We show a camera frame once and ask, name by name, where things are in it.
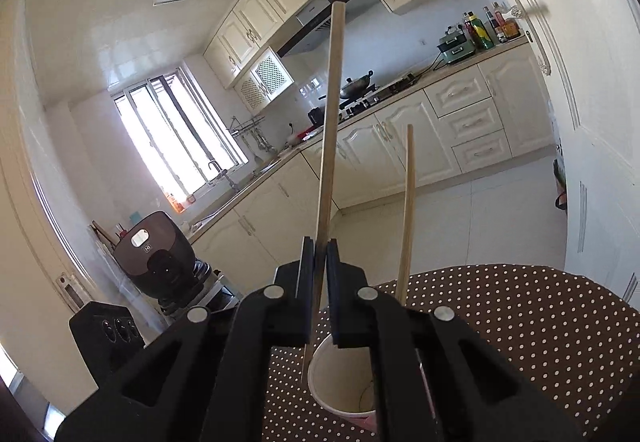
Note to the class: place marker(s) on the wooden chopstick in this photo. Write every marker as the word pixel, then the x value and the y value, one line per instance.
pixel 407 212
pixel 332 122

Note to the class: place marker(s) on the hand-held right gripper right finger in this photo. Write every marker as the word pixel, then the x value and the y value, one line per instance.
pixel 345 304

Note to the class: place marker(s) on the cream lower cabinets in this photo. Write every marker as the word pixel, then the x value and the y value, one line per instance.
pixel 390 147

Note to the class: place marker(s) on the range hood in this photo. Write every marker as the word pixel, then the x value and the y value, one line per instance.
pixel 320 22

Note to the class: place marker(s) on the black kettle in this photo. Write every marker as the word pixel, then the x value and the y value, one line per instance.
pixel 315 116

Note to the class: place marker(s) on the small lattice door cabinet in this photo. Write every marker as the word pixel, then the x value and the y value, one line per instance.
pixel 262 79

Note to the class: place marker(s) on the pink paper cup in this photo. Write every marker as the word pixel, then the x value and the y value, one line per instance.
pixel 345 384

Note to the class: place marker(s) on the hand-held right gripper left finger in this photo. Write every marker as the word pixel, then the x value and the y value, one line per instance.
pixel 302 294

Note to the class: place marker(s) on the red kitchen item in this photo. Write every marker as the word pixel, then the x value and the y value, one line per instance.
pixel 300 137

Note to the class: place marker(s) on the green bottle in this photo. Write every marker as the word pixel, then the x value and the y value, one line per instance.
pixel 481 34

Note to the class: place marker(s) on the orange item on sill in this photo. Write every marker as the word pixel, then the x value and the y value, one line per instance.
pixel 176 204

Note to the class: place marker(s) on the gas stove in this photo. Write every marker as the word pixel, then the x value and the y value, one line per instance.
pixel 385 89

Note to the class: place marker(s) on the kitchen window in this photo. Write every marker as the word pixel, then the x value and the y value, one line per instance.
pixel 175 137

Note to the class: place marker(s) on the bag beside door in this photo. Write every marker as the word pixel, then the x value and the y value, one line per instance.
pixel 560 184

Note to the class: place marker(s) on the wall utensil rack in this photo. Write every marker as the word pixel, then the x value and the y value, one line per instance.
pixel 247 127

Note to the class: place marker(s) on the green multi cooker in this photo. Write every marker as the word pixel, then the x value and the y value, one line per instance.
pixel 457 49

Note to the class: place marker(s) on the sink faucet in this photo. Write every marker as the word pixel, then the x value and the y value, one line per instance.
pixel 222 174

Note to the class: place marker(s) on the white door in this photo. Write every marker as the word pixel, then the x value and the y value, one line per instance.
pixel 590 97

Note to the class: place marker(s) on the red capped dark bottle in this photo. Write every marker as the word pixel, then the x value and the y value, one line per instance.
pixel 467 24

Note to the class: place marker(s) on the brown polka dot tablecloth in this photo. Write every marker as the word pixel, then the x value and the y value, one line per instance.
pixel 500 322

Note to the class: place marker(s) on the steel wok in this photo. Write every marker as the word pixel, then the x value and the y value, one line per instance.
pixel 356 87

